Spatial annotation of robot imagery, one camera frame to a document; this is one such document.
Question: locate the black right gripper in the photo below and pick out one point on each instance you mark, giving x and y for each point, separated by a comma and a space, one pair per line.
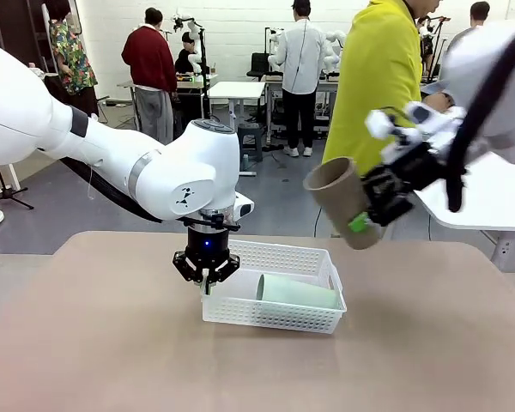
407, 169

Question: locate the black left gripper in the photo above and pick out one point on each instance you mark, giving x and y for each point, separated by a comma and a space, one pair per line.
207, 249

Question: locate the brown paper cup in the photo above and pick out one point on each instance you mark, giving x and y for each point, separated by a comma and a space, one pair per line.
343, 197

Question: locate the white perforated plastic basket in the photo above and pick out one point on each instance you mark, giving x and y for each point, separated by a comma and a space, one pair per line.
274, 319

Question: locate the pale green paper cup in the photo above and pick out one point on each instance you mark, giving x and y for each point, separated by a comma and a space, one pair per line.
296, 294

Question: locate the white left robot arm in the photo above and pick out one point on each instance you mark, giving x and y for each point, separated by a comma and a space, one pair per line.
26, 111

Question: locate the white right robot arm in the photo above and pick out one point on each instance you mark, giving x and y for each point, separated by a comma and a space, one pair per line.
510, 98

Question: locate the person right hand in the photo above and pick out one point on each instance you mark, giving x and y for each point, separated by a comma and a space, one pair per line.
438, 101

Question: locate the white side table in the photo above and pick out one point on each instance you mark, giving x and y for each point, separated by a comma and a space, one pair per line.
498, 201

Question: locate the small grey bottle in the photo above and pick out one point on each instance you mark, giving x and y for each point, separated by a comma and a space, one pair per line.
245, 163

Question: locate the person in yellow cape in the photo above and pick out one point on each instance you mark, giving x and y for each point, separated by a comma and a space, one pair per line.
369, 86

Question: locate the grey plastic stool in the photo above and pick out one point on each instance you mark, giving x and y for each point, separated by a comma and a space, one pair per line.
251, 137

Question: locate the person in white shirt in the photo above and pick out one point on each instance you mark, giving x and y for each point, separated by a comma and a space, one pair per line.
300, 64

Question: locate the white standing desk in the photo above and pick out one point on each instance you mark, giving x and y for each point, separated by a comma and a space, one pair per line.
236, 90

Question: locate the black pole stand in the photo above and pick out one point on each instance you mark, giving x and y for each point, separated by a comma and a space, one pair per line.
204, 86

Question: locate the black office chair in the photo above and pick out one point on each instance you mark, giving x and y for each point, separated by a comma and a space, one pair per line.
257, 64

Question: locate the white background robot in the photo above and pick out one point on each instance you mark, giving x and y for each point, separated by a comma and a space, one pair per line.
193, 38
275, 49

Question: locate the seated person in black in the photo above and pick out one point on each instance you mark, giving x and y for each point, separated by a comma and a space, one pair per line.
183, 60

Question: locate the man in grey sweater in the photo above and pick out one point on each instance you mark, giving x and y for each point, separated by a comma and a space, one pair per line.
480, 15

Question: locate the black floor tripod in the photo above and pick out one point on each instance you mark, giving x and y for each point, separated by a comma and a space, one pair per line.
5, 192

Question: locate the man in red sweater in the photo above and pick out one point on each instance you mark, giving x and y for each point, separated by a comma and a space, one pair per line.
148, 56

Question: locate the woman in floral shirt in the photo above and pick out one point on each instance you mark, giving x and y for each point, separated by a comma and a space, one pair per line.
70, 56

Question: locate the dark wooden shelf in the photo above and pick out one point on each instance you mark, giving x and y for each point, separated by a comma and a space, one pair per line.
8, 21

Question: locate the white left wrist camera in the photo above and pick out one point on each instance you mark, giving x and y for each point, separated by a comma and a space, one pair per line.
244, 205

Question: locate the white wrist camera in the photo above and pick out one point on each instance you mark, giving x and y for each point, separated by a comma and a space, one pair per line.
244, 205
438, 122

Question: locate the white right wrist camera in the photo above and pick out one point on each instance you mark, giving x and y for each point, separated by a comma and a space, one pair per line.
438, 122

